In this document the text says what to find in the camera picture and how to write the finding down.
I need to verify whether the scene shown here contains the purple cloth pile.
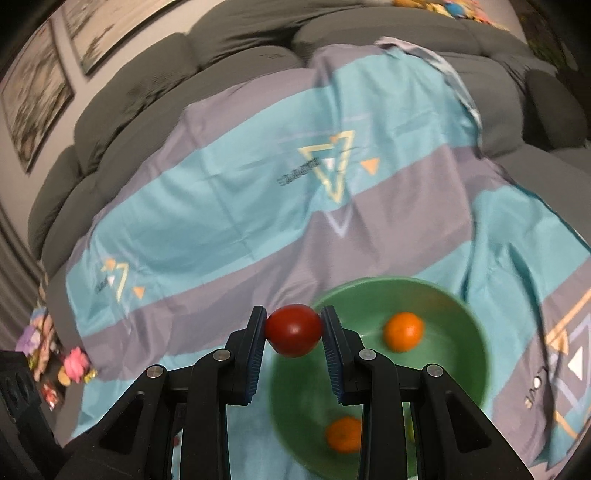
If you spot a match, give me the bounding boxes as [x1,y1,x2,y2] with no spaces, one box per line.
[15,308,62,370]

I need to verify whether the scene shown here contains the red snack packet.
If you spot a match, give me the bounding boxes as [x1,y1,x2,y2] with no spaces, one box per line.
[41,385,65,411]

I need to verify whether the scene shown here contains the large orange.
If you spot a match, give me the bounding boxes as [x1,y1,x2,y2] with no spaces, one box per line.
[383,312,425,354]

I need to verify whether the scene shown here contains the red tomato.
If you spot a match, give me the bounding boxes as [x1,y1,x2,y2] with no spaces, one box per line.
[264,304,323,358]

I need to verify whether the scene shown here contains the grey curtain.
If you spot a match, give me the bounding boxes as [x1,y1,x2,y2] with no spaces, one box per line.
[0,208,49,342]

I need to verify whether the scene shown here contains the blue and grey striped blanket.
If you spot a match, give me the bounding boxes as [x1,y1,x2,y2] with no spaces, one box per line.
[67,39,591,480]

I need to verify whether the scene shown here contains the green plastic bowl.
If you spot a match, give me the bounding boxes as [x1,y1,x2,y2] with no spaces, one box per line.
[268,276,491,480]

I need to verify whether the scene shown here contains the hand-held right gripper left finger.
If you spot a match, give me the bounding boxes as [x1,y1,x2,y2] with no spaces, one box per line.
[55,305,269,480]

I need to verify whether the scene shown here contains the framed wall picture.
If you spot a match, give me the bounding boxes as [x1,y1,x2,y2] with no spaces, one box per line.
[0,21,75,174]
[61,0,186,77]

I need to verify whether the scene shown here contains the pink pig toy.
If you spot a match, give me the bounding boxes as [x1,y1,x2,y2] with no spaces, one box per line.
[64,347,90,382]

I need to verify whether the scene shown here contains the pile of colourful plush toys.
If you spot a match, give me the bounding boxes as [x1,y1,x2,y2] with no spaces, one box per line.
[392,0,502,29]

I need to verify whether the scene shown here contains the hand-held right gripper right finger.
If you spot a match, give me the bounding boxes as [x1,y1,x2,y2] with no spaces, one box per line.
[320,305,520,480]

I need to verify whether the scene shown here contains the grey sofa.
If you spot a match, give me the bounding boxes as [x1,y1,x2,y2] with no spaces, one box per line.
[27,0,591,268]

